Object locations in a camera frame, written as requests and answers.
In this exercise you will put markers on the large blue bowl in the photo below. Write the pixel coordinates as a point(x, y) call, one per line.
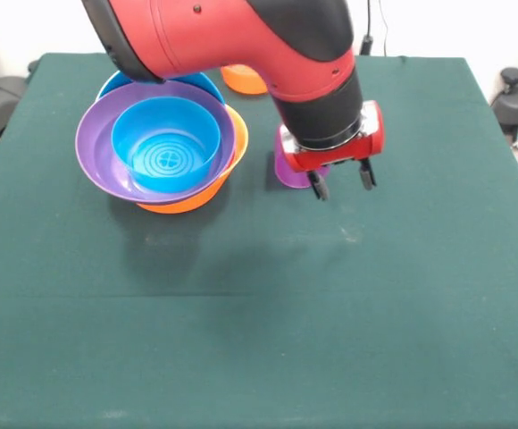
point(205, 85)

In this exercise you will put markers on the large orange bowl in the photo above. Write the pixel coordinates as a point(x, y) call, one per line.
point(236, 156)

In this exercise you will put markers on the small blue bowl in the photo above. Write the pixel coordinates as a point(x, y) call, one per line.
point(165, 152)

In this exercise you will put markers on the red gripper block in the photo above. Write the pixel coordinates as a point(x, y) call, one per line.
point(344, 154)

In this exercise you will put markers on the small red-orange bowl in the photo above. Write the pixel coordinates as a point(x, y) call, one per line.
point(241, 80)

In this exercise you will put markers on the dark green table cloth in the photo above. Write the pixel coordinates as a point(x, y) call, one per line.
point(241, 357)

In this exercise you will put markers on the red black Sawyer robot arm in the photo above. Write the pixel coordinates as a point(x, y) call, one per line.
point(241, 44)

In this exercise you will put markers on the purple cup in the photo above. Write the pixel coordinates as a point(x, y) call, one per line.
point(286, 172)

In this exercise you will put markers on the wide purple bowl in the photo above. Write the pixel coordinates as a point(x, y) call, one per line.
point(94, 152)

